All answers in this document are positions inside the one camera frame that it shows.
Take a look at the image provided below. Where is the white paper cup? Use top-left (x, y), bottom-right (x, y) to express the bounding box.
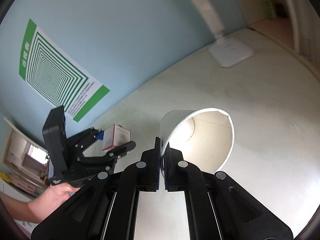
top-left (159, 108), bottom-right (236, 178)

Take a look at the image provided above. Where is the green striped wall poster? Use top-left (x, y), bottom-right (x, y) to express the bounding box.
top-left (18, 18), bottom-right (111, 123)

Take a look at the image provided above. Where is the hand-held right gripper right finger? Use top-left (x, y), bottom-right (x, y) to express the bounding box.
top-left (162, 141), bottom-right (293, 240)

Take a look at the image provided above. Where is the small white red box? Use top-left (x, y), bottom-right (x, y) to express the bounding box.
top-left (101, 124), bottom-right (132, 152)

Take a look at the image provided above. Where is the person's left hand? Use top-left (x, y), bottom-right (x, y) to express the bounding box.
top-left (37, 181), bottom-right (82, 217)

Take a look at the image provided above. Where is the person's left forearm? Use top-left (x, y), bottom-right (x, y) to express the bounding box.
top-left (0, 192), bottom-right (45, 224)

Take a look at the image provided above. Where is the white window frame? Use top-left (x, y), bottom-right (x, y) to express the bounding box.
top-left (2, 116), bottom-right (52, 194)

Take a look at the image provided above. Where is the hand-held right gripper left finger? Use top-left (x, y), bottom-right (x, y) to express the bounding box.
top-left (30, 137), bottom-right (163, 240)

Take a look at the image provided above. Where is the green bottle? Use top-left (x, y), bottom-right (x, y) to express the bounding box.
top-left (262, 0), bottom-right (277, 21)

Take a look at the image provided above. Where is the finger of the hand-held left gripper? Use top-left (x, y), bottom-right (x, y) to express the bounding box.
top-left (66, 127), bottom-right (105, 157)
top-left (77, 141), bottom-right (137, 170)

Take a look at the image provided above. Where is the white desk lamp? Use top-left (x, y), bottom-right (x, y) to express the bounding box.
top-left (175, 0), bottom-right (255, 69)

